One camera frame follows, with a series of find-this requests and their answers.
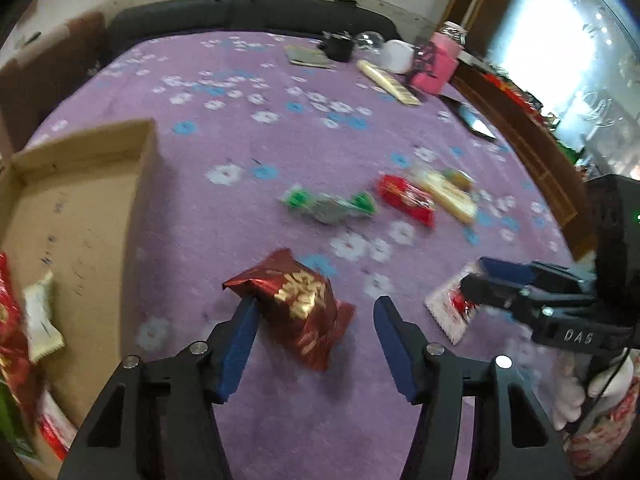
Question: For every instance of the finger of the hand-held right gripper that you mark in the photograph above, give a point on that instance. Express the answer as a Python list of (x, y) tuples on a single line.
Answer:
[(505, 269), (500, 292)]

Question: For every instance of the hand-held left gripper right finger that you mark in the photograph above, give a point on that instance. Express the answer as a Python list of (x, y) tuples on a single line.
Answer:
[(395, 350)]

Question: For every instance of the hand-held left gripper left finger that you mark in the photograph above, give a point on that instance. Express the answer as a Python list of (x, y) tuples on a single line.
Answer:
[(240, 345)]

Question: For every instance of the white and red snack packet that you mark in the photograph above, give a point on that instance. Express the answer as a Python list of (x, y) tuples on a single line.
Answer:
[(450, 310), (57, 425)]

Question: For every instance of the dark red snack packet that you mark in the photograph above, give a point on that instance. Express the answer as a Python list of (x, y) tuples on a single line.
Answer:
[(295, 305)]

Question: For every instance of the cardboard box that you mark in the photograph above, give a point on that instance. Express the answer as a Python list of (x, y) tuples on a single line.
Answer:
[(75, 210)]

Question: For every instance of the large red printed packet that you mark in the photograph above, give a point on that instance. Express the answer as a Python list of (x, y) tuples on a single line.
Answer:
[(12, 340)]

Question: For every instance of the green snack packet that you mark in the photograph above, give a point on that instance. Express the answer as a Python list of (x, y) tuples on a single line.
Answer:
[(327, 207), (12, 425)]

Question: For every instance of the person's right hand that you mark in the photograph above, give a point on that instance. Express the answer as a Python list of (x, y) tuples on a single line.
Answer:
[(570, 390)]

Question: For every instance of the clear-wrapped biscuit packet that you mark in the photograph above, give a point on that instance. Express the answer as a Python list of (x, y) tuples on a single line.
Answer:
[(447, 195)]

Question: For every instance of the wooden cabinet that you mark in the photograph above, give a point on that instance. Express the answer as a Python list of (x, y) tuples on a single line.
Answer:
[(530, 145)]

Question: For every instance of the black smartphone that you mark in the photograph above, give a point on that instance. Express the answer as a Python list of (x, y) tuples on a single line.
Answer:
[(472, 120)]

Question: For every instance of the pink knit-sleeved bottle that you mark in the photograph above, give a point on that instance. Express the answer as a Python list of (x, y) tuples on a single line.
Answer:
[(445, 62)]

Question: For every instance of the glass display cabinet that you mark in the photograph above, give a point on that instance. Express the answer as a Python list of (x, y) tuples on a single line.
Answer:
[(560, 50)]

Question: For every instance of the cream tube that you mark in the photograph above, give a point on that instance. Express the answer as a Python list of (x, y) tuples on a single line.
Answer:
[(390, 82)]

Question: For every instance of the purple floral tablecloth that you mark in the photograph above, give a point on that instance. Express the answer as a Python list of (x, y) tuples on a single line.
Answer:
[(250, 125)]

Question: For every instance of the black phone stand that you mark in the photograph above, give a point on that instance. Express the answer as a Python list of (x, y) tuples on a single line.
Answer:
[(422, 62)]

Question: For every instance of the white round container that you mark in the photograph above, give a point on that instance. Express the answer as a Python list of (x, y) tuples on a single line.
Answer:
[(398, 56)]

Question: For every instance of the clear plastic cup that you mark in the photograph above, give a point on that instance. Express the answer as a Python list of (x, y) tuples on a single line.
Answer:
[(369, 42)]

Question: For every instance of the black cup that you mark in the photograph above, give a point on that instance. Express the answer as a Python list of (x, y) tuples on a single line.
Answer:
[(337, 47)]

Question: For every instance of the olive flat pouch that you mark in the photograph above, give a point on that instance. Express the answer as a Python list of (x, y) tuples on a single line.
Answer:
[(307, 56)]

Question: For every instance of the brown chair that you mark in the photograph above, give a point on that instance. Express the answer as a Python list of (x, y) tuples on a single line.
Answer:
[(50, 75)]

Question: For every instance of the black sofa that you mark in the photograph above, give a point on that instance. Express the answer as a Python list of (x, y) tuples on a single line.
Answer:
[(200, 15)]

